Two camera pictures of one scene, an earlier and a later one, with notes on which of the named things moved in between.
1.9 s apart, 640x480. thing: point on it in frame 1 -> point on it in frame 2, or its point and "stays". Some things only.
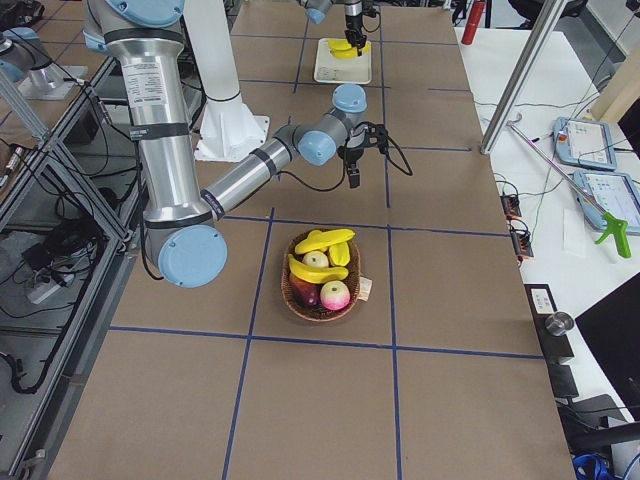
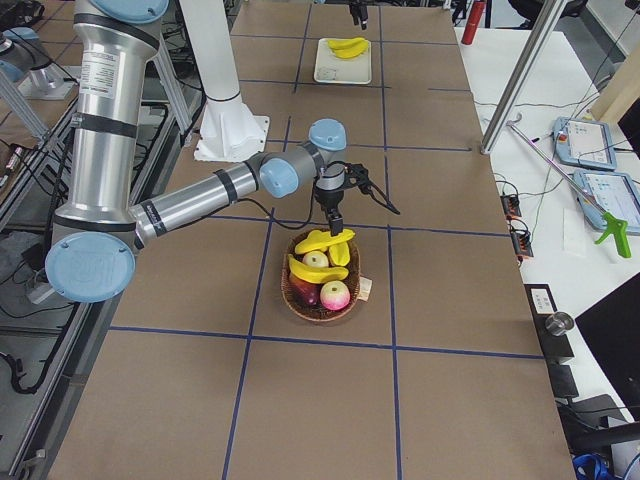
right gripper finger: [354, 181] -> [336, 223]
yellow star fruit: [340, 253] stays
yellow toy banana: [350, 52] stays
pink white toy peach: [335, 295] stays
